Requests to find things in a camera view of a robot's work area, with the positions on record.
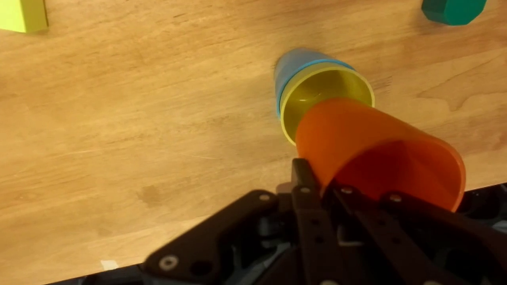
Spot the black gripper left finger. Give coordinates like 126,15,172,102
141,156,351,285

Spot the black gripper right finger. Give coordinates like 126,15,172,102
327,183,507,285

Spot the orange plastic cup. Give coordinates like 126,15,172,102
294,96,468,213

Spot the yellow plastic cup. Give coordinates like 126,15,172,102
278,64,378,147

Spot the blue plastic cup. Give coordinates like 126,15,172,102
273,45,355,115

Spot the small green block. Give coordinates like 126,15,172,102
420,0,488,26

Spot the small yellow block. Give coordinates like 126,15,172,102
0,0,51,34

